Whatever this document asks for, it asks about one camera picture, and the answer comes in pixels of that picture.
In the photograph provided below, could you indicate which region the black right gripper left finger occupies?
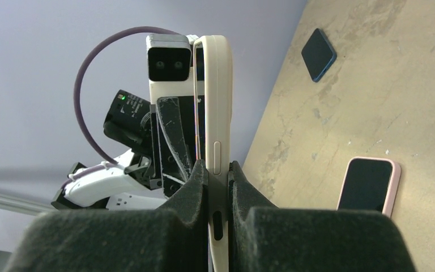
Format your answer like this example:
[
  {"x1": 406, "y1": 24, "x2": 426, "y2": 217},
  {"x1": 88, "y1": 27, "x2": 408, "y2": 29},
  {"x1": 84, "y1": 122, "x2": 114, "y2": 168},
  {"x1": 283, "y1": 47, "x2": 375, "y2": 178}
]
[{"x1": 6, "y1": 161, "x2": 208, "y2": 271}]

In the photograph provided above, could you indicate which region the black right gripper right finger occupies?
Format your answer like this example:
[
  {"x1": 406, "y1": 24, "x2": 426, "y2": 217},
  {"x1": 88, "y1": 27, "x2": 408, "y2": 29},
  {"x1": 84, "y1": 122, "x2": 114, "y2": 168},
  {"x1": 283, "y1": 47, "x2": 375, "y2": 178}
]
[{"x1": 228, "y1": 161, "x2": 416, "y2": 271}]

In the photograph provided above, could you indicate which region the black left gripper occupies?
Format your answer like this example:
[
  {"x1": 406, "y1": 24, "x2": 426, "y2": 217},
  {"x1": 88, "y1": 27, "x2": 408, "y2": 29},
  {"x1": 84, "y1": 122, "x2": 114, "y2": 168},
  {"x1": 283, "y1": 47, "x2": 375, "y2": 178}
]
[{"x1": 124, "y1": 97, "x2": 195, "y2": 198}]

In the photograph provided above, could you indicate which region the beige phone case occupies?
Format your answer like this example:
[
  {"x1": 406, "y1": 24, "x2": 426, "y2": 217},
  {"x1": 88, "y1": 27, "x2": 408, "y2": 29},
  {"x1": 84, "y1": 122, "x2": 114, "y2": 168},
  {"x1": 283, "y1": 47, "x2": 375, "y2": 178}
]
[{"x1": 193, "y1": 35, "x2": 233, "y2": 271}]

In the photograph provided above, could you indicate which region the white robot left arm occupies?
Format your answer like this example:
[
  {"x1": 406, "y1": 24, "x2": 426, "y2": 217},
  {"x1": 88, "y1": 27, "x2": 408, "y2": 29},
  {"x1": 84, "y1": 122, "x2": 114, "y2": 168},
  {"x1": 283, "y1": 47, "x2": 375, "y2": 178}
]
[{"x1": 52, "y1": 90, "x2": 195, "y2": 210}]

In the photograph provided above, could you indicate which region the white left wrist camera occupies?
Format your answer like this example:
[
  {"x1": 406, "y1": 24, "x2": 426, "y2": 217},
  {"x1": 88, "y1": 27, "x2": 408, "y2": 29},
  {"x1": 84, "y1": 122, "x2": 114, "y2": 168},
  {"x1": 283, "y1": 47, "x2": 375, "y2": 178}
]
[{"x1": 146, "y1": 33, "x2": 198, "y2": 113}]

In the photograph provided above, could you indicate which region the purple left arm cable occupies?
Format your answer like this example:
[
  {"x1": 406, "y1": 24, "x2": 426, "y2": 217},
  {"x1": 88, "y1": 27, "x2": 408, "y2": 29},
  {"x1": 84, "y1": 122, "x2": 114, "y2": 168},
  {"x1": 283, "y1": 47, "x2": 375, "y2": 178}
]
[{"x1": 61, "y1": 25, "x2": 182, "y2": 189}]

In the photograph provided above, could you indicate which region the aluminium frame rail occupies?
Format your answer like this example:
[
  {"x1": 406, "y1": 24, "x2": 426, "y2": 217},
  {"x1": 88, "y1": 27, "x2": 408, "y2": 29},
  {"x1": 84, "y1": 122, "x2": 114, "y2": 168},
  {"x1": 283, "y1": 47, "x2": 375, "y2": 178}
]
[{"x1": 0, "y1": 193, "x2": 55, "y2": 215}]

